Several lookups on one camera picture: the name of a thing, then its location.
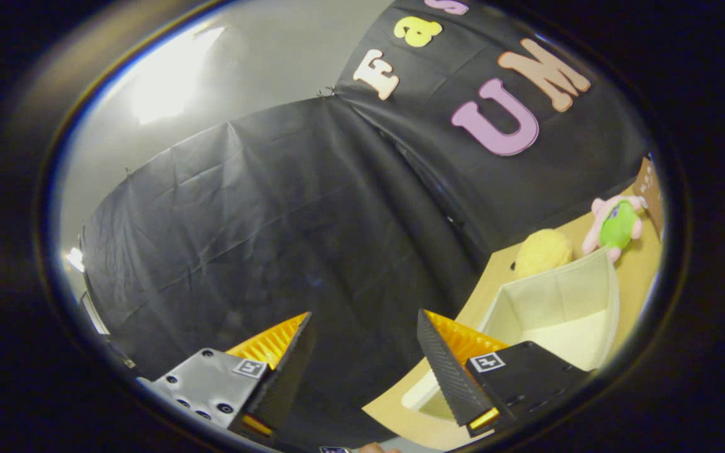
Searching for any brown cover book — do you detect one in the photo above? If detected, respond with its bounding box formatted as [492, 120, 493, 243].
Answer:
[633, 157, 664, 237]

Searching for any green and pink plush toy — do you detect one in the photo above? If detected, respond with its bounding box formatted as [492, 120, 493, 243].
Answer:
[583, 195, 648, 262]

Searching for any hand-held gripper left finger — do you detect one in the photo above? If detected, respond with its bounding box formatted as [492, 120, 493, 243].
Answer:
[136, 311, 317, 449]

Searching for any beige fabric storage box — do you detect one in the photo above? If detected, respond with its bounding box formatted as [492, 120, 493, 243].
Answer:
[400, 249, 620, 422]

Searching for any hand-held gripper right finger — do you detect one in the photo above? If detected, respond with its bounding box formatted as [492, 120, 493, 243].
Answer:
[417, 308, 593, 439]

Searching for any yellow plush toy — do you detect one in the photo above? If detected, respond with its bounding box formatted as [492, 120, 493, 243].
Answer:
[514, 228, 574, 277]

